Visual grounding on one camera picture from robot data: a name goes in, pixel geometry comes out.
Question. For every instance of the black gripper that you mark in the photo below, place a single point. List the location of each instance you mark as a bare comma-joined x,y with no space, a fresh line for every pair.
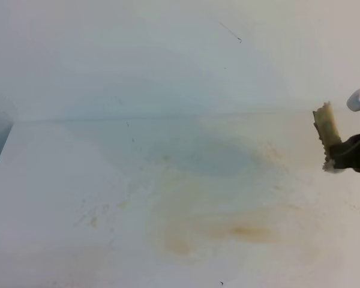
346,155

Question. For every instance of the brown coffee stain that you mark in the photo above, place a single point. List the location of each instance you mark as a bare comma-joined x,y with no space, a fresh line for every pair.
193,212

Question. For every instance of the stained pale rag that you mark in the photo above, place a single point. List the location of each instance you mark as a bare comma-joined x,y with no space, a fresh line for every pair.
324,122

